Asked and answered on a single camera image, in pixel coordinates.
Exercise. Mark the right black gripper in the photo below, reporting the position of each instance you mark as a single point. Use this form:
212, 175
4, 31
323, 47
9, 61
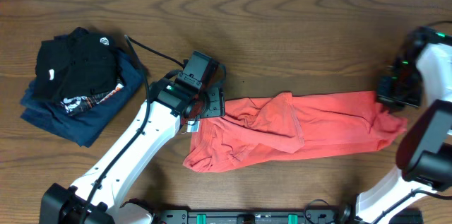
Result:
383, 95

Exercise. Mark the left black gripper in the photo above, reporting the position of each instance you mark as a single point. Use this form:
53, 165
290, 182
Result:
215, 102

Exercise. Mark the red orange t-shirt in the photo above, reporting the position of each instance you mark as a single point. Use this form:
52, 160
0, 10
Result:
258, 130

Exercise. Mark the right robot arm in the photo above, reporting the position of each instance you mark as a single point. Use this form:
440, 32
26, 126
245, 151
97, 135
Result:
421, 73

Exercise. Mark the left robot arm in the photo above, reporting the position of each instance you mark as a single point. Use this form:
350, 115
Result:
98, 195

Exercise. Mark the navy blue folded garment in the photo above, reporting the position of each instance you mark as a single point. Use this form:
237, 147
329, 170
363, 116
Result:
86, 127

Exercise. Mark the black patterned folded garment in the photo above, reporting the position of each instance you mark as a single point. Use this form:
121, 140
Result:
77, 105

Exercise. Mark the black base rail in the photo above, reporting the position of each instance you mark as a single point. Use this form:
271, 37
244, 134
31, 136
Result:
247, 217

